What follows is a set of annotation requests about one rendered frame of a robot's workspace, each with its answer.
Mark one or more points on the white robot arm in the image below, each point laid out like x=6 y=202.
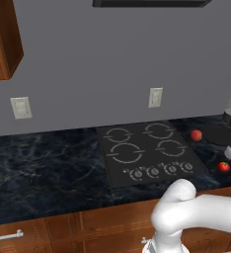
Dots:
x=186 y=214

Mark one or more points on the red tomato with green stem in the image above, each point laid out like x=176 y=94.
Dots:
x=224 y=167

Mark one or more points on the black pan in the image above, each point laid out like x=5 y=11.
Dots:
x=217 y=135

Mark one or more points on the red round onion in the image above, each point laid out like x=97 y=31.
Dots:
x=196 y=135

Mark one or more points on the grey hob knob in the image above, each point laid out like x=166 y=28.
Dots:
x=138 y=174
x=153 y=171
x=170 y=169
x=188 y=167

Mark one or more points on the black hob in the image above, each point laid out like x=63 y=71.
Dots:
x=147 y=154

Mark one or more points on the wide brown wooden cupboard front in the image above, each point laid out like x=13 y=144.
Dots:
x=117 y=227

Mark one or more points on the black extractor hood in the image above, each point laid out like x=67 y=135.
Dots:
x=150 y=3

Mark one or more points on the narrow brown wooden cupboard front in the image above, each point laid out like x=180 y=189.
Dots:
x=63 y=234

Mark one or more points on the brown wooden drawer front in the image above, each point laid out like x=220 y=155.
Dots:
x=18 y=245

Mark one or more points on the beige wall switch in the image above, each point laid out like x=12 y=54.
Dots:
x=155 y=97

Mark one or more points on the beige wall socket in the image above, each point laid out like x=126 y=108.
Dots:
x=21 y=107

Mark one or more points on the brown wooden wall cupboard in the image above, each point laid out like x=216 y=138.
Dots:
x=2 y=39

